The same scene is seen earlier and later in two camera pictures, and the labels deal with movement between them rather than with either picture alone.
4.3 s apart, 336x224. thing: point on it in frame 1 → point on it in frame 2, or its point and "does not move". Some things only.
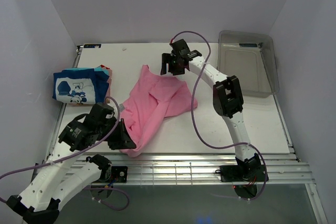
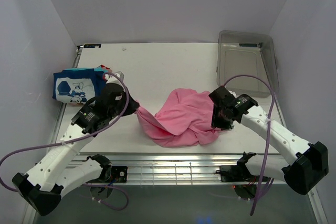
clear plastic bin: x=251 y=57 does not move
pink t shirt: x=152 y=99 → x=186 y=120
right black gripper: x=167 y=59 → x=216 y=123
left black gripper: x=124 y=140 → x=132 y=107
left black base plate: x=119 y=173 does not move
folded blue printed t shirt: x=80 y=86 does not move
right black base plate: x=245 y=173 does not move
